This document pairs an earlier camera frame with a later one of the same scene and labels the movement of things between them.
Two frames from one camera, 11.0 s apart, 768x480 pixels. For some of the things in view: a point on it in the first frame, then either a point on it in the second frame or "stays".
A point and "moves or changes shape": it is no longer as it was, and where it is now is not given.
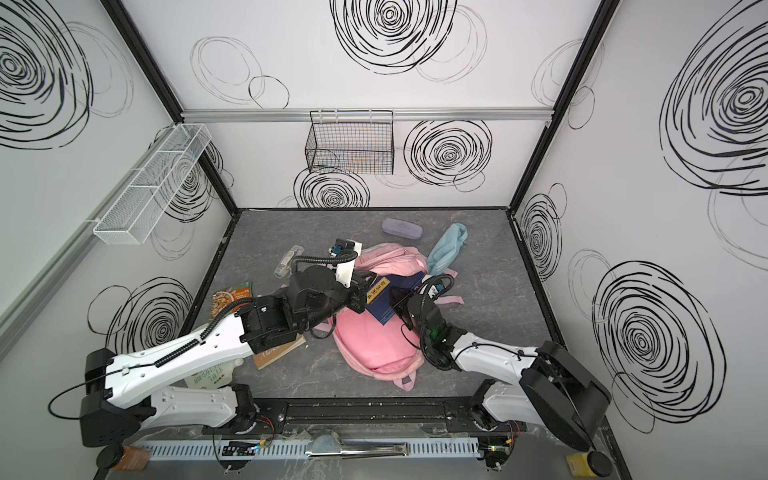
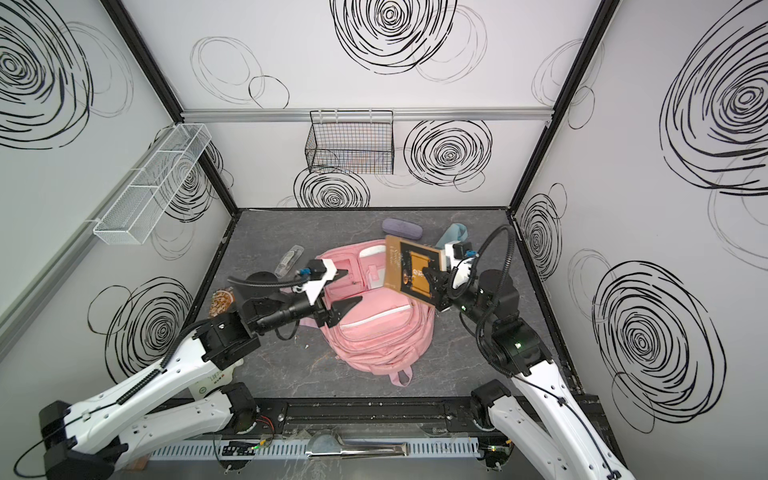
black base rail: (368, 415) stays
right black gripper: (413, 308) → (440, 287)
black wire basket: (357, 142) stays
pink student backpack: (384, 352) moves or changes shape
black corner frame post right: (565, 97) stays
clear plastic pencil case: (283, 268) stays
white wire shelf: (133, 217) stays
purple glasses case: (405, 229) stays
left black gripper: (359, 291) → (324, 311)
